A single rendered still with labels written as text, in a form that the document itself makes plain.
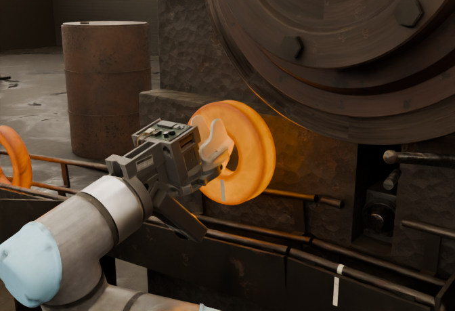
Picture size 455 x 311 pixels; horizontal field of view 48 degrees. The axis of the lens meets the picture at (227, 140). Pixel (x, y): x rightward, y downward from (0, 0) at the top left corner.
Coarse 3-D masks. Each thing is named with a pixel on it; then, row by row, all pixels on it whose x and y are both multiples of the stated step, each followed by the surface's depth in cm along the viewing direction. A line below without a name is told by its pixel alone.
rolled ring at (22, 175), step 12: (0, 132) 119; (12, 132) 120; (12, 144) 117; (24, 144) 119; (12, 156) 118; (24, 156) 118; (0, 168) 129; (24, 168) 118; (0, 180) 127; (24, 180) 119
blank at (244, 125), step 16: (208, 112) 75; (224, 112) 73; (240, 112) 71; (256, 112) 72; (240, 128) 71; (256, 128) 70; (240, 144) 72; (256, 144) 70; (272, 144) 71; (240, 160) 72; (256, 160) 70; (272, 160) 71; (224, 176) 75; (240, 176) 73; (256, 176) 71; (208, 192) 77; (224, 192) 75; (240, 192) 73; (256, 192) 72
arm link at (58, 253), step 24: (48, 216) 54; (72, 216) 54; (96, 216) 55; (24, 240) 51; (48, 240) 51; (72, 240) 52; (96, 240) 54; (0, 264) 51; (24, 264) 49; (48, 264) 50; (72, 264) 52; (96, 264) 56; (24, 288) 49; (48, 288) 50; (72, 288) 53
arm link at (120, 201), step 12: (108, 180) 58; (120, 180) 58; (96, 192) 56; (108, 192) 57; (120, 192) 57; (132, 192) 58; (108, 204) 56; (120, 204) 57; (132, 204) 57; (120, 216) 56; (132, 216) 57; (120, 228) 56; (132, 228) 58; (120, 240) 57
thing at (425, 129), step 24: (216, 0) 68; (216, 24) 69; (240, 72) 68; (264, 96) 66; (288, 96) 64; (312, 120) 63; (336, 120) 61; (360, 120) 59; (384, 120) 57; (408, 120) 55; (432, 120) 54; (384, 144) 57
